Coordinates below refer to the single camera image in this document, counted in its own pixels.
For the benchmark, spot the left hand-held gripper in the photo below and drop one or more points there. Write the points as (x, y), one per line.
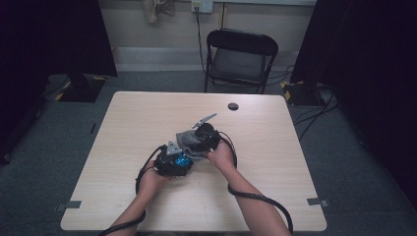
(165, 165)

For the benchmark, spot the person's right hand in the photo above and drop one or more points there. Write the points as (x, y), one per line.
(223, 157)

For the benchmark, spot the white wall socket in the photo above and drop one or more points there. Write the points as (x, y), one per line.
(206, 6)

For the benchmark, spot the beige hanging bag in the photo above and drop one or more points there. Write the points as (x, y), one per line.
(152, 11)

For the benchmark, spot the grey cloth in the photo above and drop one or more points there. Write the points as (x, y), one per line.
(187, 137)

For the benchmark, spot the black folding chair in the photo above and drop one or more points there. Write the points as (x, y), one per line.
(241, 42)

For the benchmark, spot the black curtain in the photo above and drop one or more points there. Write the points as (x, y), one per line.
(377, 65)
(49, 39)

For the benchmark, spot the grey tape strip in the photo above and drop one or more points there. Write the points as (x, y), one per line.
(73, 204)
(314, 201)

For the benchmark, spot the blue toy car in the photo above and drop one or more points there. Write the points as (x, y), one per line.
(182, 160)

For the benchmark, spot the person's left hand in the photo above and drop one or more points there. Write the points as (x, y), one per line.
(149, 182)

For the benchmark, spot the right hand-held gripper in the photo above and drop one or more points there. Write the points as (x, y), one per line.
(206, 137)

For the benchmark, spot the black stand base yellow tape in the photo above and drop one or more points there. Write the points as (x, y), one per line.
(301, 95)

